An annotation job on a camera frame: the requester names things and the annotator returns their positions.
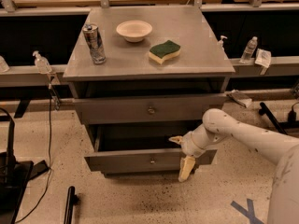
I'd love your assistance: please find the clear pump bottle left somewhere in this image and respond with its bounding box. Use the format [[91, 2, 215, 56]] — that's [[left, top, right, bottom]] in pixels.
[[33, 50, 52, 74]]

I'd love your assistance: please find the silver drink can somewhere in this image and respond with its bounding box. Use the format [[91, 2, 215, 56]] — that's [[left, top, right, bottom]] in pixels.
[[82, 23, 106, 64]]

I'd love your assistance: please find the grey top drawer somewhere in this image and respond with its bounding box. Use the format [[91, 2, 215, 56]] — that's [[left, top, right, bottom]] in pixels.
[[74, 94, 228, 124]]

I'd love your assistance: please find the green yellow sponge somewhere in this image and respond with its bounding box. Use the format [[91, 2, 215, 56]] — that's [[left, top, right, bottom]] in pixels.
[[149, 40, 180, 64]]

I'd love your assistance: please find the small pump bottle right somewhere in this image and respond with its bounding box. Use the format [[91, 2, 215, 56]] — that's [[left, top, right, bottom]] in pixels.
[[217, 35, 228, 51]]

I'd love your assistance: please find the black stand base left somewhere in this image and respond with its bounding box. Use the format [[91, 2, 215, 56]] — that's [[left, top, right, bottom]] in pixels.
[[0, 108, 50, 224]]

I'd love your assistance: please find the clear bottle far left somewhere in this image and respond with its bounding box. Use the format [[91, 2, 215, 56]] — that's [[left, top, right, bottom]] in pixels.
[[0, 56, 9, 72]]

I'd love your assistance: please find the black cable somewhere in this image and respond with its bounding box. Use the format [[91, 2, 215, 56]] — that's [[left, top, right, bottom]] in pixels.
[[14, 83, 54, 224]]

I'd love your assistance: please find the grey drawer cabinet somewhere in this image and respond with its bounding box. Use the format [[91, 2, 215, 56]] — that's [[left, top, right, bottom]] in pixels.
[[63, 5, 235, 178]]

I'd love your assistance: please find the white paper packet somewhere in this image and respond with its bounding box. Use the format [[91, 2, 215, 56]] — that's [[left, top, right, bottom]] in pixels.
[[255, 49, 272, 68]]

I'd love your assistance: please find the white bowl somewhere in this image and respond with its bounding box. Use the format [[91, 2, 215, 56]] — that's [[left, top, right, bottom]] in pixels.
[[116, 21, 152, 43]]

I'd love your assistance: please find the clear water bottle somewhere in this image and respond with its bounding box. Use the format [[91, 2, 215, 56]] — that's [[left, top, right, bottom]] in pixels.
[[240, 36, 258, 63]]

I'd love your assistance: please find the grey drawer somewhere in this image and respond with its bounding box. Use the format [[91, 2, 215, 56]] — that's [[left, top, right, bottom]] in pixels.
[[83, 122, 219, 174], [74, 94, 228, 124]]

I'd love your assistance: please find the blue tape cross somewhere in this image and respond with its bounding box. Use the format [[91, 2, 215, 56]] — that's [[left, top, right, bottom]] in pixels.
[[231, 199, 264, 224]]

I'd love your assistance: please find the black bar on floor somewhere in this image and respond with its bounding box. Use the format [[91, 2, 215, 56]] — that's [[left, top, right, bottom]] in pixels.
[[64, 186, 78, 224]]

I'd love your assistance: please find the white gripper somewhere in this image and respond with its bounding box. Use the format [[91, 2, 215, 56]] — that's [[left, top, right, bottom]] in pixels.
[[169, 132, 206, 182]]

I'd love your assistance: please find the black stand leg right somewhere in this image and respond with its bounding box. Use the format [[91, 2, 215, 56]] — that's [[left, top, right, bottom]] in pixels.
[[259, 102, 299, 134]]

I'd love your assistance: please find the grey folded cloth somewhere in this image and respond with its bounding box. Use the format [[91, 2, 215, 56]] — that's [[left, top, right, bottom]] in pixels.
[[228, 90, 252, 108]]

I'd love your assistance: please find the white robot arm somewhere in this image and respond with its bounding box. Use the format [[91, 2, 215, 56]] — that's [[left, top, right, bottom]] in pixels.
[[169, 108, 299, 224]]

